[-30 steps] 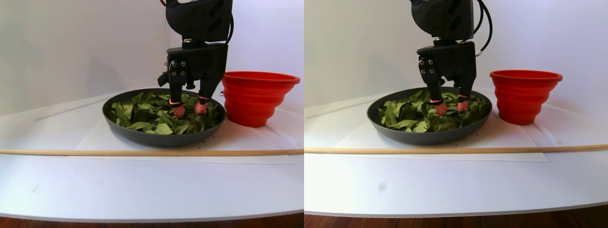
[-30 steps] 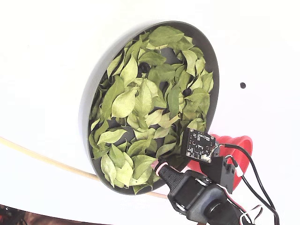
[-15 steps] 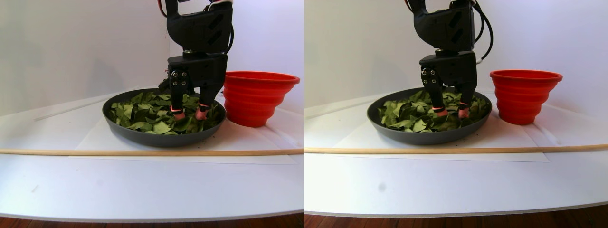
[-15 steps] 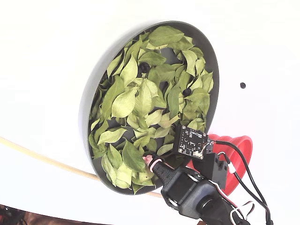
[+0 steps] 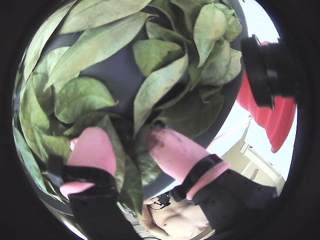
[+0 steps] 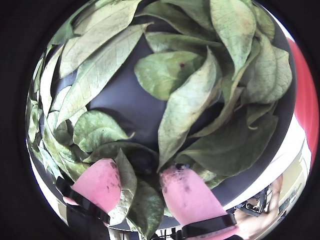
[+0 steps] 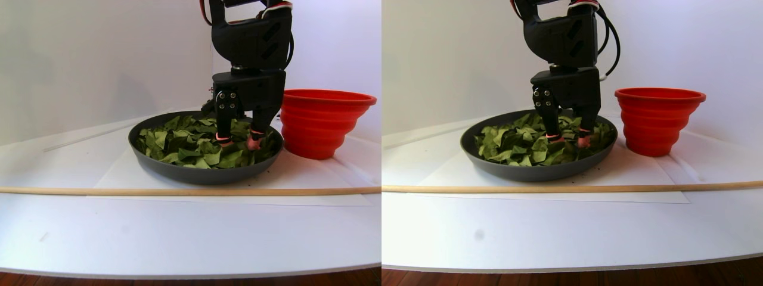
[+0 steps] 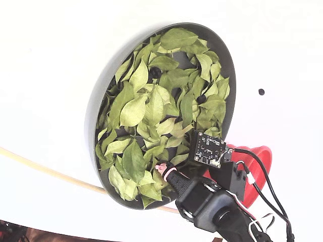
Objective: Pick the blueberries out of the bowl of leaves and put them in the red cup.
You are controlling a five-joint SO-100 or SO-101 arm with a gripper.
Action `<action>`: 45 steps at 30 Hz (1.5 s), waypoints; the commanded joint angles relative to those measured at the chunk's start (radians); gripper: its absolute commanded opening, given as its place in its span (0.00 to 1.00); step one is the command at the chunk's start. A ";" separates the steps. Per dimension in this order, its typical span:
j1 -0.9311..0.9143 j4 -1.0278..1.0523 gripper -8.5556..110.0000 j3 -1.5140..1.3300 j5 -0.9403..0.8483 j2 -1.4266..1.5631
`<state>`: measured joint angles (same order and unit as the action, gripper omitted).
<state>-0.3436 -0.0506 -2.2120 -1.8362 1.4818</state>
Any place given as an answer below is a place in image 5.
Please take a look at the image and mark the pink-tipped gripper finger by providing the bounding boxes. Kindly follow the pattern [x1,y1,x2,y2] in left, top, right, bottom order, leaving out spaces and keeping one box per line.
[47,125,141,240]
[145,125,279,232]

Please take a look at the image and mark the grey round bowl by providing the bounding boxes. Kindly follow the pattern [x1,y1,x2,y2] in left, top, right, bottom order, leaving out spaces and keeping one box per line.
[12,0,249,218]

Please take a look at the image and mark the red collapsible cup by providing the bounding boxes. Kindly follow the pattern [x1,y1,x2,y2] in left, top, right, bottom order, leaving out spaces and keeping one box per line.
[236,41,298,154]

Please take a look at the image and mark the green leaf pile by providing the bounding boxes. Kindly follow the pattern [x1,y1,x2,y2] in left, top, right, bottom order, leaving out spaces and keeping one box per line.
[13,0,243,214]

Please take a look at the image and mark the black tangled cables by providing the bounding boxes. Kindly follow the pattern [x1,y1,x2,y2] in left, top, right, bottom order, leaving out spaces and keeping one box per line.
[152,193,174,209]

